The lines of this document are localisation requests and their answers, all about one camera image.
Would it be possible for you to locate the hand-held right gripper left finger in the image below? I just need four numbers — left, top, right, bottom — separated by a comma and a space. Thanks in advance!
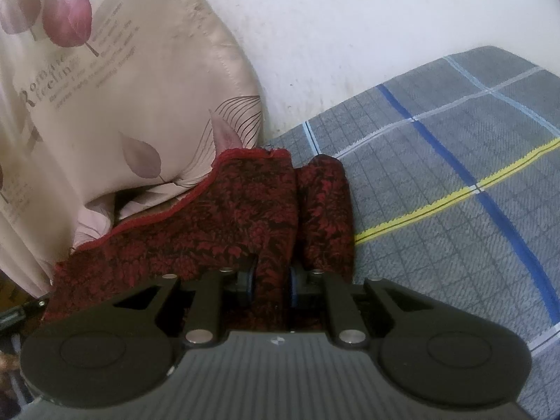
111, 267, 257, 348

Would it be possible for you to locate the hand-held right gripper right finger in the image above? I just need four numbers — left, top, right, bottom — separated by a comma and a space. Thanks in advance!
289, 269, 438, 351

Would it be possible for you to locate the dark red patterned garment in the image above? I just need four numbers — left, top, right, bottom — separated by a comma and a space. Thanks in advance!
44, 148, 356, 333

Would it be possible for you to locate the grey plaid bed sheet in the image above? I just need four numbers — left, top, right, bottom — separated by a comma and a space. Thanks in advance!
262, 45, 560, 420

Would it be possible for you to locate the beige leaf print curtain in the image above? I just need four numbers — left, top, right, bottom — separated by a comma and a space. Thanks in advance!
0, 0, 265, 300

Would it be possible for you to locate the dark object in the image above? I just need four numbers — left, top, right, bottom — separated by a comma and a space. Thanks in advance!
0, 297, 50, 331

